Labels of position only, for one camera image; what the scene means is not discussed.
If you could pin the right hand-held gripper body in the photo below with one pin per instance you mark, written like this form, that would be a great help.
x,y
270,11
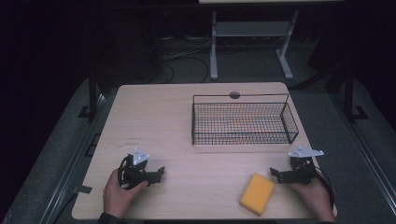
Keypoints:
x,y
300,169

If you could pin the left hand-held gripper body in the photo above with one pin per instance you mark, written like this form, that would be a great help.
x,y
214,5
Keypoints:
x,y
134,174

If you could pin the yellow sponge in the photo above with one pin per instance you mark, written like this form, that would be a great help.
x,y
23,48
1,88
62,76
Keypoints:
x,y
257,194

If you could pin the person's left hand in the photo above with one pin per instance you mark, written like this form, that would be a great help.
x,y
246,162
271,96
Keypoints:
x,y
120,194

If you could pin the person's right hand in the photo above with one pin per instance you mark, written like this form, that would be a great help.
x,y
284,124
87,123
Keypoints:
x,y
314,197

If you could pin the grey tape strip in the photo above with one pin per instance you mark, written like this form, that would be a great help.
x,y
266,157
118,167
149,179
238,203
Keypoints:
x,y
84,189

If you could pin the dark round table grommet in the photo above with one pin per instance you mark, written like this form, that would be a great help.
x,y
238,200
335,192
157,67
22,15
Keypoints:
x,y
234,95

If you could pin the black metal stand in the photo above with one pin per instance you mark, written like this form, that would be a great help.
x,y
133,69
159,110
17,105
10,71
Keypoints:
x,y
92,96
350,96

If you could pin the white metal table frame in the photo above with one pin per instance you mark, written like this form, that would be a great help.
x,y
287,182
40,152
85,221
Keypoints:
x,y
249,29

